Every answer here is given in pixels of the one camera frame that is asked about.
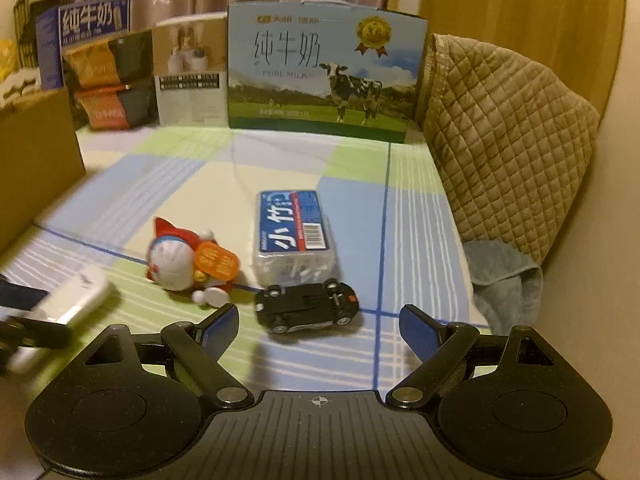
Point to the open brown cardboard box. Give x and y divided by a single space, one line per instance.
40 158

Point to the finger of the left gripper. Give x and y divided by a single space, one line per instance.
29 333
19 300

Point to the red instant noodle bowl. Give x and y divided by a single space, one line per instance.
121 107

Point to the tan shipping cardboard box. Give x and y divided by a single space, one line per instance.
19 84

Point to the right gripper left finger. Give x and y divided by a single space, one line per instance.
197 349

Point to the blue tissue pack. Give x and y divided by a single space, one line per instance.
293 243

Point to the Doraemon toy figure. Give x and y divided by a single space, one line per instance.
180 260

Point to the grey blue towel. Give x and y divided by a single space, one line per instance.
507 285

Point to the checkered table cloth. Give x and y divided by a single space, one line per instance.
374 212

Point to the black toy car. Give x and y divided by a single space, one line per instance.
311 306

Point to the light blue milk box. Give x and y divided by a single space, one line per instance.
324 67

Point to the yellow plastic bag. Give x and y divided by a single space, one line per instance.
8 58

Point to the white product box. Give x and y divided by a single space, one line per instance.
190 61

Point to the dark blue milk carton box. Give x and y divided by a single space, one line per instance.
72 25

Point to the quilted beige cushion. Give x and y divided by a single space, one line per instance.
510 141

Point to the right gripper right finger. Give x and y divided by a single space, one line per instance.
442 350

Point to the black folding hand cart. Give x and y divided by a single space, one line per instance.
25 14

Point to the white power adapter plug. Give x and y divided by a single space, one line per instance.
69 304

